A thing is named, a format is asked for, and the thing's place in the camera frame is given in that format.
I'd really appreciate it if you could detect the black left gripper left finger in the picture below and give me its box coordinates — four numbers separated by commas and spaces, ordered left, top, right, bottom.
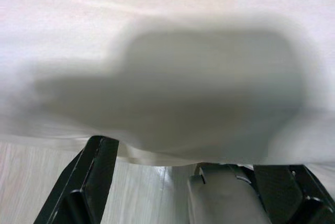
33, 135, 120, 224

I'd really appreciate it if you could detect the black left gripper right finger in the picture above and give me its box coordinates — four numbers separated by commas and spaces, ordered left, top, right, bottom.
253, 165, 335, 224

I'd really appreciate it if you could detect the cream bed sheet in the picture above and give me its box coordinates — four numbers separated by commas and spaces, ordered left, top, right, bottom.
0, 0, 335, 167

